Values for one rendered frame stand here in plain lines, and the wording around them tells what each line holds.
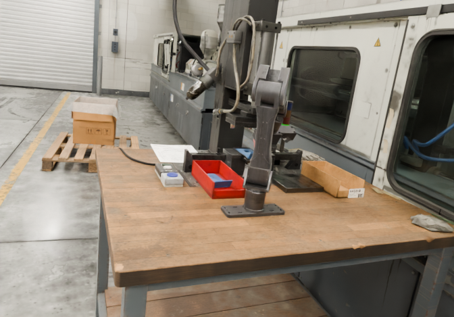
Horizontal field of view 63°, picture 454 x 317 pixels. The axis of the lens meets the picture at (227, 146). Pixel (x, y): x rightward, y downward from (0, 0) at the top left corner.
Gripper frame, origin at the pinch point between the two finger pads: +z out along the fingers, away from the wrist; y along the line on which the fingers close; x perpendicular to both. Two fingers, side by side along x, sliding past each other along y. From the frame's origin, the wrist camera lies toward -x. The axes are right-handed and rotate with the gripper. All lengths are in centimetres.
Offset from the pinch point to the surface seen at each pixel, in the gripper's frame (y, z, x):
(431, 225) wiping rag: -47, -17, -40
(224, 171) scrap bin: -2.9, 6.5, 12.9
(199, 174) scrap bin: -6.4, 4.5, 24.4
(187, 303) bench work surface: -23, 77, 16
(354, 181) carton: -17.3, -3.7, -35.6
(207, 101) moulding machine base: 257, 168, -84
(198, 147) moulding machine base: 227, 219, -80
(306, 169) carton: -3.1, 5.0, -24.1
